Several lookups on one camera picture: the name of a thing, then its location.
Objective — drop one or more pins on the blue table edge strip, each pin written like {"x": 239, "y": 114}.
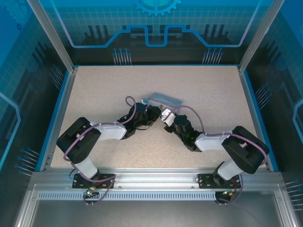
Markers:
{"x": 56, "y": 118}
{"x": 259, "y": 118}

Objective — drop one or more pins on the aluminium side rail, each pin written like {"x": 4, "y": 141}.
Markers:
{"x": 254, "y": 118}
{"x": 61, "y": 118}

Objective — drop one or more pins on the small LED connector module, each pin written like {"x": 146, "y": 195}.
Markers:
{"x": 227, "y": 193}
{"x": 90, "y": 192}

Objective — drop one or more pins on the aluminium frame post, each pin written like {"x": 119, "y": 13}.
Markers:
{"x": 54, "y": 37}
{"x": 258, "y": 35}

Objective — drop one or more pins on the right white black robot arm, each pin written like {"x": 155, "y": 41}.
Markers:
{"x": 210, "y": 143}

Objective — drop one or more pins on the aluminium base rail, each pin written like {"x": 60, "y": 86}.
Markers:
{"x": 154, "y": 177}

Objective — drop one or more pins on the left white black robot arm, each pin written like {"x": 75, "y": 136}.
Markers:
{"x": 109, "y": 131}

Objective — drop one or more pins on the light blue cartoon tin box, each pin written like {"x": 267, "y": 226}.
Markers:
{"x": 165, "y": 99}

